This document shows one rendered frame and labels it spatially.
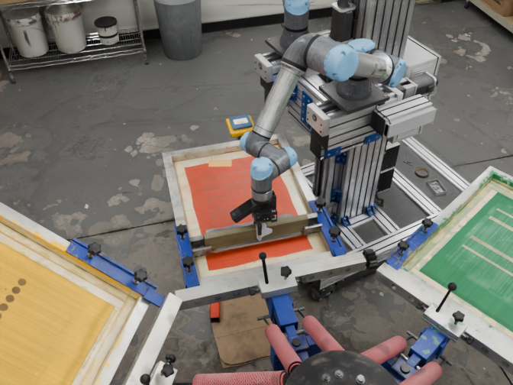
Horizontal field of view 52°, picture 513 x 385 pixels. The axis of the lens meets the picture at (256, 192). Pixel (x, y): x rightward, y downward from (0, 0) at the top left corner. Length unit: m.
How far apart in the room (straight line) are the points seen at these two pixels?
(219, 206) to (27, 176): 2.19
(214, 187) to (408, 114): 0.91
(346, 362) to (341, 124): 1.22
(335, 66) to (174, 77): 3.27
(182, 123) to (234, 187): 2.09
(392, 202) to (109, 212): 1.86
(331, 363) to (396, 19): 1.61
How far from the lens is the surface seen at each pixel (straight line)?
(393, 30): 2.52
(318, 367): 1.37
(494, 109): 4.80
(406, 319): 3.08
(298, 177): 2.28
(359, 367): 1.38
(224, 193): 2.25
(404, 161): 3.68
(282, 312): 1.76
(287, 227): 2.00
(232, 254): 2.02
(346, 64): 1.79
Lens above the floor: 2.51
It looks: 44 degrees down
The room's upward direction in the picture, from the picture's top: 1 degrees counter-clockwise
